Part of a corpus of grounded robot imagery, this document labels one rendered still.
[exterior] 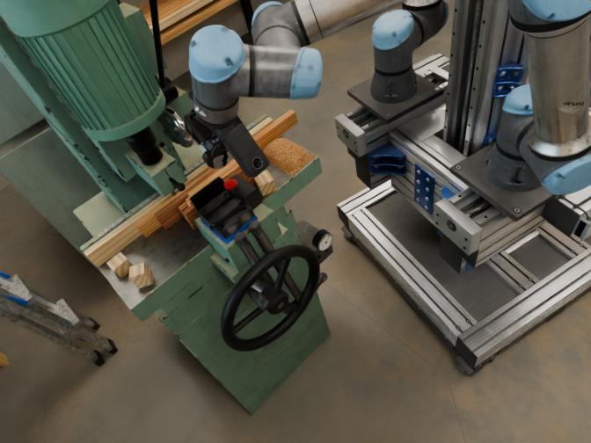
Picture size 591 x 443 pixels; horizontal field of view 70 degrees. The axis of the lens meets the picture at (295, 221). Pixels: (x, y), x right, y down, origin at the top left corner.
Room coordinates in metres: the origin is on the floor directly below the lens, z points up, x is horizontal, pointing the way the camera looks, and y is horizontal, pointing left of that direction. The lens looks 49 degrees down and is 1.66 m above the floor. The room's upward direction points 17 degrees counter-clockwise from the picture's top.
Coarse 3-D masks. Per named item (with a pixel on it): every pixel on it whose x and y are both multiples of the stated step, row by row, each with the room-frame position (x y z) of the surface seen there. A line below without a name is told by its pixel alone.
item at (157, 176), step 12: (132, 156) 0.86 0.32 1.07; (168, 156) 0.82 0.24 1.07; (144, 168) 0.80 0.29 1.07; (156, 168) 0.79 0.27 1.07; (168, 168) 0.79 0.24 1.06; (180, 168) 0.80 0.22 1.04; (156, 180) 0.77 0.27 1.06; (168, 180) 0.78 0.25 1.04; (180, 180) 0.79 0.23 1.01; (168, 192) 0.77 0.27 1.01
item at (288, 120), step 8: (288, 112) 1.03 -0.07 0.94; (280, 120) 1.00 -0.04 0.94; (288, 120) 1.01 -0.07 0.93; (296, 120) 1.02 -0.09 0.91; (272, 128) 0.98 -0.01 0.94; (280, 128) 0.99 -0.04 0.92; (288, 128) 1.01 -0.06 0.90; (256, 136) 0.97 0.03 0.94; (264, 136) 0.96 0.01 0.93; (272, 136) 0.98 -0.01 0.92; (264, 144) 0.96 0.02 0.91; (168, 200) 0.82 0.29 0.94; (160, 208) 0.80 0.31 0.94; (152, 216) 0.78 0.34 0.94; (136, 224) 0.77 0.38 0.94; (144, 224) 0.76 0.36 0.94; (152, 224) 0.77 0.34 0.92; (160, 224) 0.78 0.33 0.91; (144, 232) 0.76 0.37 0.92; (152, 232) 0.77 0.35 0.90
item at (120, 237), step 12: (264, 120) 1.01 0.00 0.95; (252, 132) 0.98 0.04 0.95; (204, 168) 0.89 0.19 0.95; (192, 180) 0.86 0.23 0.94; (156, 204) 0.81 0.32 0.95; (132, 216) 0.79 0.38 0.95; (144, 216) 0.79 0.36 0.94; (120, 228) 0.76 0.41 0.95; (132, 228) 0.77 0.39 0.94; (108, 240) 0.74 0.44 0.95; (120, 240) 0.75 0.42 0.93; (132, 240) 0.76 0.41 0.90; (84, 252) 0.72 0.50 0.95; (96, 252) 0.72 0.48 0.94; (108, 252) 0.73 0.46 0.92; (96, 264) 0.71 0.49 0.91
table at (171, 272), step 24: (312, 168) 0.84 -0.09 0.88; (288, 192) 0.79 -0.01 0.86; (144, 240) 0.75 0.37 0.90; (168, 240) 0.72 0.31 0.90; (192, 240) 0.70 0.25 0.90; (168, 264) 0.65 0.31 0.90; (192, 264) 0.64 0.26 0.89; (216, 264) 0.63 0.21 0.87; (120, 288) 0.62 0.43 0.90; (144, 288) 0.60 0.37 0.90; (168, 288) 0.60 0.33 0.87; (144, 312) 0.57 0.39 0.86
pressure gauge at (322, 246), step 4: (320, 232) 0.77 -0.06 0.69; (324, 232) 0.77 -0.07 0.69; (328, 232) 0.77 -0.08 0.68; (316, 236) 0.77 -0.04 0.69; (320, 236) 0.76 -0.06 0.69; (324, 236) 0.76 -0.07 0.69; (328, 236) 0.77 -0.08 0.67; (332, 236) 0.77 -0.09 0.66; (312, 240) 0.77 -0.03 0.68; (316, 240) 0.76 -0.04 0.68; (320, 240) 0.75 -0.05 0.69; (324, 240) 0.76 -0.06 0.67; (328, 240) 0.76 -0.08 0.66; (332, 240) 0.77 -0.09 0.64; (312, 244) 0.76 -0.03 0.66; (316, 244) 0.75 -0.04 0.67; (320, 244) 0.75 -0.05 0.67; (324, 244) 0.75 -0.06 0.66; (328, 244) 0.76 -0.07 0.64; (320, 248) 0.75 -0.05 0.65; (324, 248) 0.75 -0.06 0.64
